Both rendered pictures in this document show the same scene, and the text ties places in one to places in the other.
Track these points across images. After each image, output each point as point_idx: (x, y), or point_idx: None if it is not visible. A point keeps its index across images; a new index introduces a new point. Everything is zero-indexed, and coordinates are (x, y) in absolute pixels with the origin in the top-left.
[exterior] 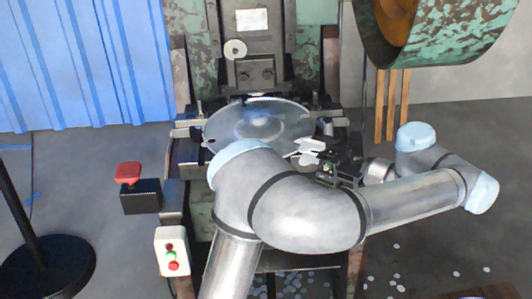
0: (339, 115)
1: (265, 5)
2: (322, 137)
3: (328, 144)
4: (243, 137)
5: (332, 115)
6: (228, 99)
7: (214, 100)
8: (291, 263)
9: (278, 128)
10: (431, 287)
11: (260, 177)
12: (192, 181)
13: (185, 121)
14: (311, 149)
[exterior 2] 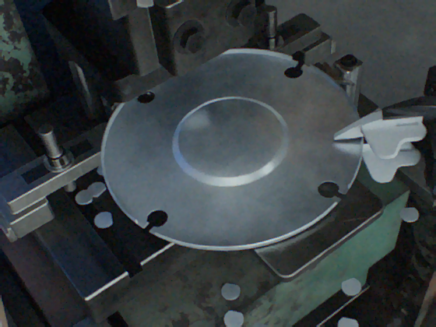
0: (316, 38)
1: None
2: (415, 107)
3: (432, 117)
4: (223, 177)
5: (305, 43)
6: (89, 97)
7: (27, 108)
8: (297, 324)
9: (272, 122)
10: None
11: None
12: (123, 311)
13: (33, 191)
14: (402, 142)
